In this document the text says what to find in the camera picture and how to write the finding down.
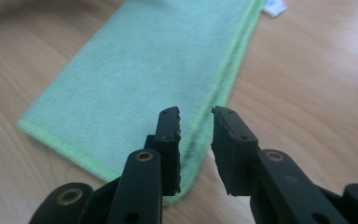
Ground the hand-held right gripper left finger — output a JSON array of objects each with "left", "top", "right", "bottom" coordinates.
[{"left": 144, "top": 105, "right": 182, "bottom": 197}]

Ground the green microfibre cloth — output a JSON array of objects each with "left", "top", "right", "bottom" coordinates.
[{"left": 16, "top": 0, "right": 288, "bottom": 206}]

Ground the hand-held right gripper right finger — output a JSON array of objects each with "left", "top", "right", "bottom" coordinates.
[{"left": 210, "top": 105, "right": 260, "bottom": 198}]

